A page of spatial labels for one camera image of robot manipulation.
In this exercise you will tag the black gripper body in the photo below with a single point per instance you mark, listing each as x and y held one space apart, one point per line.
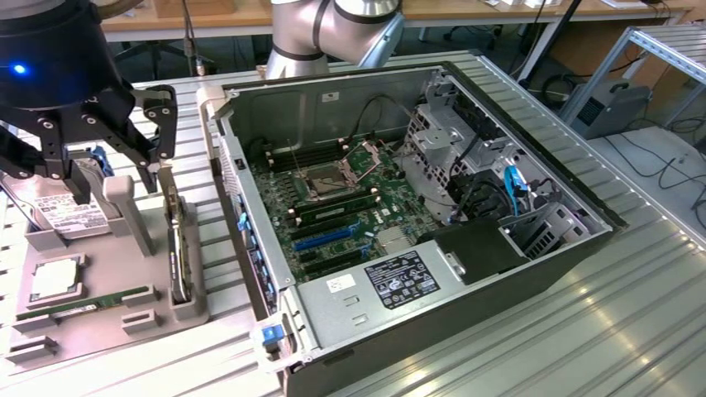
55 62

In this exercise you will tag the graphics card with black fan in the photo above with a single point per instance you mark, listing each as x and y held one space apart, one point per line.
179 248

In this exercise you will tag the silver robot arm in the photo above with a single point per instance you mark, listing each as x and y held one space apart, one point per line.
298 37

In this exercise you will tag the blue disk carrier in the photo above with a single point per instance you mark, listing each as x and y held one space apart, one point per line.
102 161

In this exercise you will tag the silver hard disk with label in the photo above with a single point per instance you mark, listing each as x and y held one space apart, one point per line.
71 219

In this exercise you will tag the black office chair base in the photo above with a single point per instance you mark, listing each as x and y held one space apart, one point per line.
166 49
457 31

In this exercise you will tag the thin metal locking lever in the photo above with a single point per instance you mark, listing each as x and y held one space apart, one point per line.
296 161

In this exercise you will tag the grey parts rack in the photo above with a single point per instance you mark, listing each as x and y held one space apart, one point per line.
110 264

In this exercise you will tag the wooden desk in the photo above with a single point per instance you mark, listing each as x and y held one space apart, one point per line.
497 14
236 22

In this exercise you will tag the silver CPU chip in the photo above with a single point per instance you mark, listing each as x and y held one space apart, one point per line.
55 279

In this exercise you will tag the CPU socket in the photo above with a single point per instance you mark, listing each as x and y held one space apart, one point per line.
326 182

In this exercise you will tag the green RAM stick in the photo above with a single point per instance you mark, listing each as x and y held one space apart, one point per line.
337 211
78 308

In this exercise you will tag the open metal socket cover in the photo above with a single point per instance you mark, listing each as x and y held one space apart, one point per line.
361 159

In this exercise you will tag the long black expansion slot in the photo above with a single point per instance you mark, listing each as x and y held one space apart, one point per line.
339 264
319 230

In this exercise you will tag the blue expansion slot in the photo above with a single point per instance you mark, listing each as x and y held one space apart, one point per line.
326 241

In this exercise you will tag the short black expansion slot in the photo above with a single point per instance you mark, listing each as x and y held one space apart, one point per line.
315 257

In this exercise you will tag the green motherboard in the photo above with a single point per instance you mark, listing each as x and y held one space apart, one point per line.
402 211

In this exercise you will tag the perforated silver drive cage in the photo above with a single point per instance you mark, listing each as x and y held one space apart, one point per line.
435 136

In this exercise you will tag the silver chipset heatsink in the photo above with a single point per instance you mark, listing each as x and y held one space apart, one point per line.
394 240

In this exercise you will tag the blue case latch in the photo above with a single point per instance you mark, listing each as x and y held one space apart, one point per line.
271 334

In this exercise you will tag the silver power supply with label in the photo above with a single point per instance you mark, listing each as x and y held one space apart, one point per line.
342 306

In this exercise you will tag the black plastic shroud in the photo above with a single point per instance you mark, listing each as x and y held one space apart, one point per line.
479 252

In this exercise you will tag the open black PC case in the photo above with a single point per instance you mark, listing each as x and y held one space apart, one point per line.
441 339

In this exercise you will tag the silver disk bay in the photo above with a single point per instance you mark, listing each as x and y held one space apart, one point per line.
543 240

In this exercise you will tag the small white box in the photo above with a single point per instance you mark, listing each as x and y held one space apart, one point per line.
543 3

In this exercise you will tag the aluminium profile frame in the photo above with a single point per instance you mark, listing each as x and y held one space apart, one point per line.
662 45

